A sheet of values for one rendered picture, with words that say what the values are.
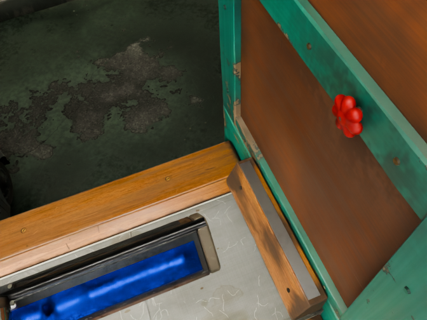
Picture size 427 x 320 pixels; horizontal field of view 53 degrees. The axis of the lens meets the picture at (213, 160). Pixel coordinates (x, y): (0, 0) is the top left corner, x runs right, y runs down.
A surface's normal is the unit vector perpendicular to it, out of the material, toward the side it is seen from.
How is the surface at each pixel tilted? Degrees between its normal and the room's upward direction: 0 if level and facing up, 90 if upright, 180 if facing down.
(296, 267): 0
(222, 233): 0
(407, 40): 90
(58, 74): 0
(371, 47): 90
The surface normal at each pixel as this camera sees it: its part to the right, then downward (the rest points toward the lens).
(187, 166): -0.05, -0.55
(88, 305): 0.28, 0.36
